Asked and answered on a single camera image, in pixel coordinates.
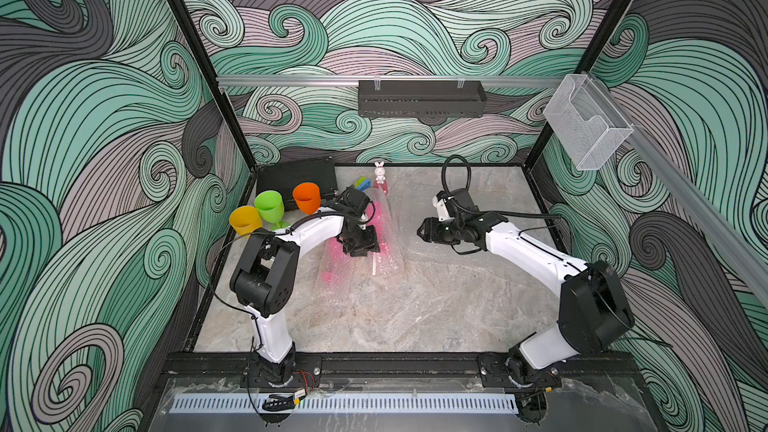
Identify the bubble wrap of pink glass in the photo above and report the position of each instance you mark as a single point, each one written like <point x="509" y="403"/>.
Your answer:
<point x="353" y="265"/>

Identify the black hard case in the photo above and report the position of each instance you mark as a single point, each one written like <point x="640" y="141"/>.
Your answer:
<point x="285" y="176"/>

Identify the magenta wine glass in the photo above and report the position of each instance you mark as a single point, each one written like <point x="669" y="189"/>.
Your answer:
<point x="382" y="225"/>

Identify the green plastic wine glass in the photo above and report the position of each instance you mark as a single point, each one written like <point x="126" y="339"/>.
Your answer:
<point x="271" y="208"/>

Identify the pink wine glass left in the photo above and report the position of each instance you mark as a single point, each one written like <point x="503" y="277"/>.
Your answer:
<point x="333" y="268"/>

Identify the green blue toy block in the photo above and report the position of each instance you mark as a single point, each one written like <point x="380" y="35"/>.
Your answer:
<point x="362" y="183"/>

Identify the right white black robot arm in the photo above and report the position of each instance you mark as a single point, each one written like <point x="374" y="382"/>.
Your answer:
<point x="593" y="310"/>

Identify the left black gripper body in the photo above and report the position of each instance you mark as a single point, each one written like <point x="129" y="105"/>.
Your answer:
<point x="360" y="241"/>

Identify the yellow wine glass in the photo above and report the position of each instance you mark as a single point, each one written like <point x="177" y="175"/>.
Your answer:
<point x="245" y="220"/>

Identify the black perforated wall tray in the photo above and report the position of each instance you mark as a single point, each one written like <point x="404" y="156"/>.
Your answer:
<point x="431" y="99"/>

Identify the bubble wrap of magenta glass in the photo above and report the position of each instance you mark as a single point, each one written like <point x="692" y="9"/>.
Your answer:
<point x="389" y="260"/>

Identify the white slotted cable duct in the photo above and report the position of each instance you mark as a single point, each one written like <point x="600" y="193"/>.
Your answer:
<point x="356" y="403"/>

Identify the orange plastic wine glass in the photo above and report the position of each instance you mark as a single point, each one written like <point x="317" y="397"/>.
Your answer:
<point x="307" y="197"/>

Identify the black front mounting rail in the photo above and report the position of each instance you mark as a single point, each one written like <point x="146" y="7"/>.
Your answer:
<point x="492" y="366"/>

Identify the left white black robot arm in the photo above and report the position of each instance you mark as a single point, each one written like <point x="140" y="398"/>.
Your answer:
<point x="264" y="278"/>

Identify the aluminium back wall rail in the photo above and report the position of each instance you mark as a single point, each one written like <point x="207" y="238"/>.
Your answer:
<point x="304" y="80"/>

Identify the aluminium right wall rail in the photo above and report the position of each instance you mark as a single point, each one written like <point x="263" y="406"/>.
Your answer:
<point x="709" y="149"/>

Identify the aluminium wall rail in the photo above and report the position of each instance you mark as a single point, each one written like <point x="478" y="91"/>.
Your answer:
<point x="709" y="149"/>
<point x="304" y="80"/>

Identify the bubble wrap of yellow glass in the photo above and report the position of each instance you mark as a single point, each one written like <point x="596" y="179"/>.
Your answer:
<point x="417" y="251"/>

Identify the small bunny figurine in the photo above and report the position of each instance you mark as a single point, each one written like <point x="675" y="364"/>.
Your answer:
<point x="380" y="174"/>

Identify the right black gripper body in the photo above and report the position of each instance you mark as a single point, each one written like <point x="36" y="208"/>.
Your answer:
<point x="446" y="231"/>

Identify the clear plastic wall bin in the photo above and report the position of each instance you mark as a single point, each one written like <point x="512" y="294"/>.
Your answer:
<point x="588" y="122"/>

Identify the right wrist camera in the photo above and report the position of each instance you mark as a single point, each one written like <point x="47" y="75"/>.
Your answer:
<point x="450" y="205"/>

